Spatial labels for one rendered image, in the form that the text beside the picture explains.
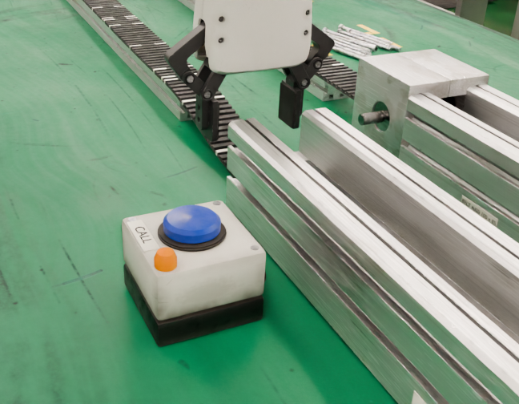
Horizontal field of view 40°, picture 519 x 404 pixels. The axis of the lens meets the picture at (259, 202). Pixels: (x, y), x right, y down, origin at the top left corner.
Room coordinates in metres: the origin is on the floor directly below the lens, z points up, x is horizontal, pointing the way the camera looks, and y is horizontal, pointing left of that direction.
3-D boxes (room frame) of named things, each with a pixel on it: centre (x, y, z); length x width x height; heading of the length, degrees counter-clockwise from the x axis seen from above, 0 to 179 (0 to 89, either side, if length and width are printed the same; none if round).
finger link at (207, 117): (0.60, 0.06, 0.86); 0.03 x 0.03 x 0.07; 28
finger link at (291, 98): (0.66, -0.03, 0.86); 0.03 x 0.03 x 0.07; 28
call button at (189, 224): (0.42, 0.05, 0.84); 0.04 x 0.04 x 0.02
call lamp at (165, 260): (0.38, 0.06, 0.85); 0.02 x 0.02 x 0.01
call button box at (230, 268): (0.43, 0.04, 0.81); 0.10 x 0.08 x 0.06; 118
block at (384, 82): (0.71, -0.15, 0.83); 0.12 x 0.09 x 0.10; 118
